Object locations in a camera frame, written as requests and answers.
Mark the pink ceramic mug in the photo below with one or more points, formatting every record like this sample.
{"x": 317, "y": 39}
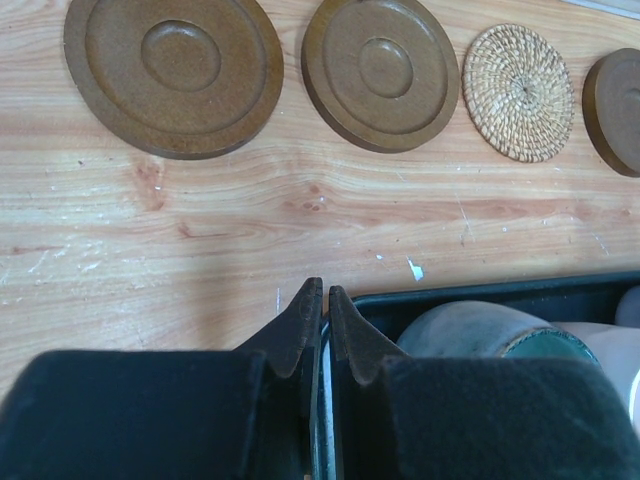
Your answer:
{"x": 616, "y": 347}

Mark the wooden clothes rack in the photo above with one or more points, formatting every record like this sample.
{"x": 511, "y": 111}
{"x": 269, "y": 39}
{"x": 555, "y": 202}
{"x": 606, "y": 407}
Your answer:
{"x": 624, "y": 8}

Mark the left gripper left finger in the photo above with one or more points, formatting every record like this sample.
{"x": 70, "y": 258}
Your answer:
{"x": 243, "y": 413}

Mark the brown wooden coaster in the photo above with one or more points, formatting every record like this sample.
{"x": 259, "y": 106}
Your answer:
{"x": 610, "y": 104}
{"x": 382, "y": 74}

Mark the black plastic tray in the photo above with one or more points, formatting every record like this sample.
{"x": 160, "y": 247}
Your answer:
{"x": 586, "y": 299}

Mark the woven rattan coaster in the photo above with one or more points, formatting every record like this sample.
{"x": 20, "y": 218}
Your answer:
{"x": 518, "y": 93}

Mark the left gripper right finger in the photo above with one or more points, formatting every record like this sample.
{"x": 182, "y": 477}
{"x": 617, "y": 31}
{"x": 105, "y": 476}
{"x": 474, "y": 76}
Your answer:
{"x": 401, "y": 417}

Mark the grey ceramic mug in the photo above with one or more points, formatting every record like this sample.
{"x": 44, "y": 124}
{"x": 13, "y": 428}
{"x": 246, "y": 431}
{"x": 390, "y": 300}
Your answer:
{"x": 477, "y": 329}

